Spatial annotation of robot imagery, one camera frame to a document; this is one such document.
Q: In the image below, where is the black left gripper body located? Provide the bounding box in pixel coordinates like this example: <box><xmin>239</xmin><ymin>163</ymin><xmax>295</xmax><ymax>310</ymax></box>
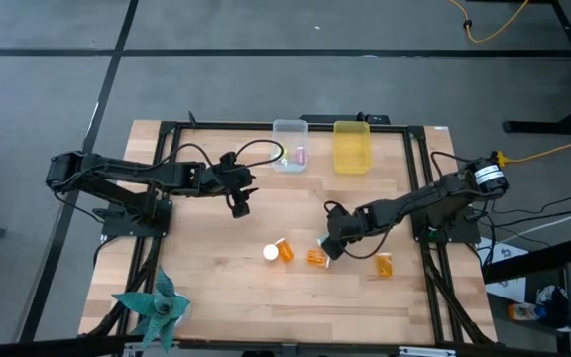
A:
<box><xmin>210</xmin><ymin>151</ymin><xmax>255</xmax><ymax>220</ymax></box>

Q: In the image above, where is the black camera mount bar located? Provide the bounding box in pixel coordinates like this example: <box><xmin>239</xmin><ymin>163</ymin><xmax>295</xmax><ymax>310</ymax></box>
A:
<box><xmin>299</xmin><ymin>113</ymin><xmax>392</xmax><ymax>126</ymax></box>

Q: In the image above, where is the black metal table frame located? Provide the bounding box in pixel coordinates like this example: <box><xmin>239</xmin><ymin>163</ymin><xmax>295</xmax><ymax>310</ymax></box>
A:
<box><xmin>86</xmin><ymin>111</ymin><xmax>498</xmax><ymax>348</ymax></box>

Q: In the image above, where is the teal artificial succulent plant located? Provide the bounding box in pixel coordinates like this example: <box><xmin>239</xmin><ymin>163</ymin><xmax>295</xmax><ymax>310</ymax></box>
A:
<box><xmin>111</xmin><ymin>267</ymin><xmax>192</xmax><ymax>355</ymax></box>

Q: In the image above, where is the black and white shoe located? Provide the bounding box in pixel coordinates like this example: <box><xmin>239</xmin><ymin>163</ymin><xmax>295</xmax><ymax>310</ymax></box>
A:
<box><xmin>534</xmin><ymin>284</ymin><xmax>571</xmax><ymax>329</ymax></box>

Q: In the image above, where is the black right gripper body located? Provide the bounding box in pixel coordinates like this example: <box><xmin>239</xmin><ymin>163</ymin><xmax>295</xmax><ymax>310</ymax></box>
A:
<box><xmin>322</xmin><ymin>202</ymin><xmax>366</xmax><ymax>262</ymax></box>

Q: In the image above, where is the clear plastic bin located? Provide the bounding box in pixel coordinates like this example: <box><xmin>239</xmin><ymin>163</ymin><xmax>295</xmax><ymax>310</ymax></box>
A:
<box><xmin>271</xmin><ymin>118</ymin><xmax>310</xmax><ymax>175</ymax></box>

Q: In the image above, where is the yellow cable with black clip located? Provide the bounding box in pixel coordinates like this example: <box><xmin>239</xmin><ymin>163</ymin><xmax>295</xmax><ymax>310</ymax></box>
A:
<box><xmin>446</xmin><ymin>0</ymin><xmax>530</xmax><ymax>45</ymax></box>

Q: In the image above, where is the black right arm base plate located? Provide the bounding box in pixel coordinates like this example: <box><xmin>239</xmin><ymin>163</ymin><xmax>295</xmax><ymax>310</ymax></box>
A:
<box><xmin>410</xmin><ymin>207</ymin><xmax>482</xmax><ymax>245</ymax></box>

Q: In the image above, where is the black beam with white label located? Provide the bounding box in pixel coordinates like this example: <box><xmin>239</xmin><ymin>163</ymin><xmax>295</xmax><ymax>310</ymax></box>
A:
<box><xmin>0</xmin><ymin>334</ymin><xmax>571</xmax><ymax>357</ymax></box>

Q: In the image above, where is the orange drink bottle blue cap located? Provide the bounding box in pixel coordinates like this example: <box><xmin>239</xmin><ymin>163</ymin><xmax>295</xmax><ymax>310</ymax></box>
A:
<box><xmin>507</xmin><ymin>302</ymin><xmax>548</xmax><ymax>323</ymax></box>

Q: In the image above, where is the yellow plastic bin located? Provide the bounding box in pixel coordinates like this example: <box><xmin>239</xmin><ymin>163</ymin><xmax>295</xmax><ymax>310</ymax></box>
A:
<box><xmin>332</xmin><ymin>119</ymin><xmax>373</xmax><ymax>176</ymax></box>

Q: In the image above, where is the white printed paper sheet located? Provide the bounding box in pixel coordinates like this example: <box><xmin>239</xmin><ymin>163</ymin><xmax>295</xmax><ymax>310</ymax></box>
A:
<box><xmin>477</xmin><ymin>236</ymin><xmax>528</xmax><ymax>304</ymax></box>

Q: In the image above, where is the white cable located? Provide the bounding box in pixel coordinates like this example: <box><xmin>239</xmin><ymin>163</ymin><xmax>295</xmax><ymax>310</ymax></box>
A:
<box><xmin>499</xmin><ymin>199</ymin><xmax>571</xmax><ymax>245</ymax></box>

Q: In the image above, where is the yellow extension cable with plug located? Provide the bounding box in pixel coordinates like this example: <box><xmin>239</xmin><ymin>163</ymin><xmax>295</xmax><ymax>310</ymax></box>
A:
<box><xmin>492</xmin><ymin>142</ymin><xmax>571</xmax><ymax>169</ymax></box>

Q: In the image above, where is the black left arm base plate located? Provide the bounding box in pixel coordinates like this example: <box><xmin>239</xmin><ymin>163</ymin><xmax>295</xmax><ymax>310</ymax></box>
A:
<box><xmin>100</xmin><ymin>197</ymin><xmax>173</xmax><ymax>238</ymax></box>

